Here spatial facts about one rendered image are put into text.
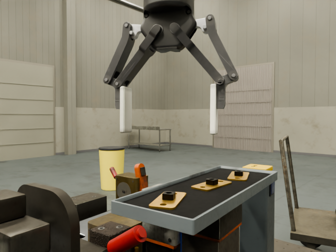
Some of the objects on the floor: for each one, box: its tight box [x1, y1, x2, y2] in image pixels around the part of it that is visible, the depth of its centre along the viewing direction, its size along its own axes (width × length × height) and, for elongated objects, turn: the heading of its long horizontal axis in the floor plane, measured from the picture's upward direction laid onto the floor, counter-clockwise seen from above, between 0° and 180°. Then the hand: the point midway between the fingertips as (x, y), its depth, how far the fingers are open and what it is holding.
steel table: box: [128, 126, 172, 152], centre depth 1129 cm, size 67×178×92 cm
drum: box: [99, 146, 125, 191], centre depth 522 cm, size 46×46×73 cm
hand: (168, 125), depth 43 cm, fingers open, 13 cm apart
